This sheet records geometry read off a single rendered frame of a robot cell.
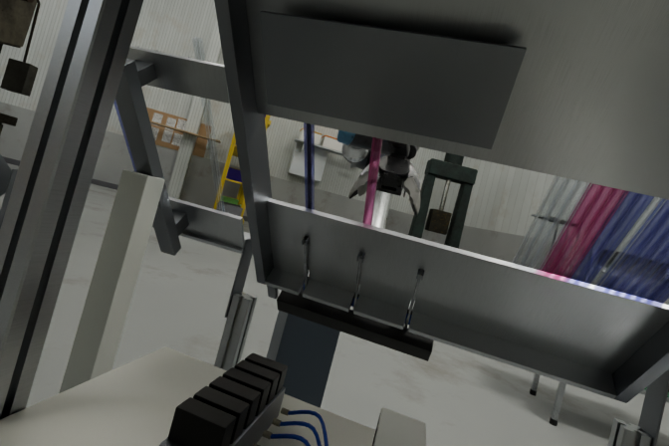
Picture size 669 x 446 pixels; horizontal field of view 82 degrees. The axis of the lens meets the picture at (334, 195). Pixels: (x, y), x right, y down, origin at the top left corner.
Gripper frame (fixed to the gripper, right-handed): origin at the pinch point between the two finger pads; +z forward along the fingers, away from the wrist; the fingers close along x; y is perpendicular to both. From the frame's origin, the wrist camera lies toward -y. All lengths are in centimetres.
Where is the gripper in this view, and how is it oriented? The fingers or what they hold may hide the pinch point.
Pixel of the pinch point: (381, 204)
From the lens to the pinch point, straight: 83.2
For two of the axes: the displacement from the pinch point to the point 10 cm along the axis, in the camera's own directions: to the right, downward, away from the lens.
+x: -9.4, -2.4, 2.4
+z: -3.3, 7.7, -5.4
